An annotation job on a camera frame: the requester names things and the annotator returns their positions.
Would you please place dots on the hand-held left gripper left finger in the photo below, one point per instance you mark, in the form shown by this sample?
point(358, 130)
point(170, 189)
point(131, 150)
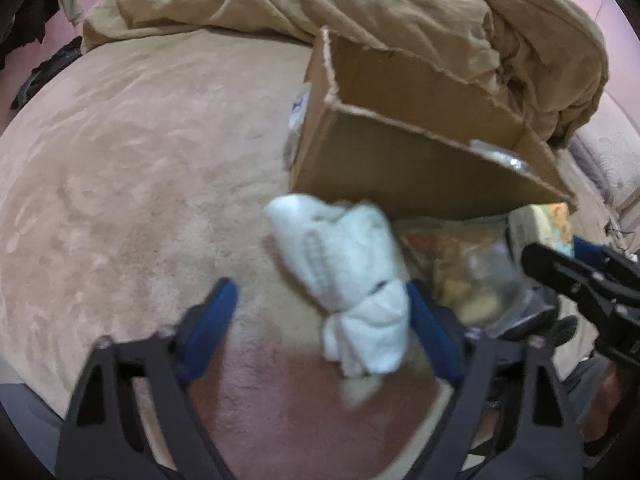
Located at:
point(214, 327)

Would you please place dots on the pink flower-print pillow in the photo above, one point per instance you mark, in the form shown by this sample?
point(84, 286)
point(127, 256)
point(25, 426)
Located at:
point(617, 160)

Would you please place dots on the cardboard box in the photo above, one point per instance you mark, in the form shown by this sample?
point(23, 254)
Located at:
point(400, 160)

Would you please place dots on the bed with beige sheet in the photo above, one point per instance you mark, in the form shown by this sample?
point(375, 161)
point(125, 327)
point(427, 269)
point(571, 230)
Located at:
point(130, 175)

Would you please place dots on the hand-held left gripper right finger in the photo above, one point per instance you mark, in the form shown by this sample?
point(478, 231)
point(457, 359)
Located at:
point(432, 337)

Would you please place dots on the white sock bundle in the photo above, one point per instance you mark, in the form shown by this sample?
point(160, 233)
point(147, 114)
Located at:
point(345, 270)

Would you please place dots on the clear plastic snack bag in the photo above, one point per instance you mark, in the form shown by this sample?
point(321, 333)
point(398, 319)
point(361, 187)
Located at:
point(465, 270)

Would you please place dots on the colourful printed snack packet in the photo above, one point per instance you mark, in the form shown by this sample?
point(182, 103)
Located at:
point(542, 227)

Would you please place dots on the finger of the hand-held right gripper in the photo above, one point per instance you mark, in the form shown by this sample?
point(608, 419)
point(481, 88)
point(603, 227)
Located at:
point(555, 267)
point(587, 249)

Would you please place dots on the person's right hand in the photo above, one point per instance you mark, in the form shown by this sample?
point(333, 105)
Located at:
point(612, 402)

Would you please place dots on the beige fleece duvet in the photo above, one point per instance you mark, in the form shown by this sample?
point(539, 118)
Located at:
point(350, 5)

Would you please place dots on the person's right leg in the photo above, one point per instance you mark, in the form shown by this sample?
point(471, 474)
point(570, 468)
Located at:
point(587, 390)

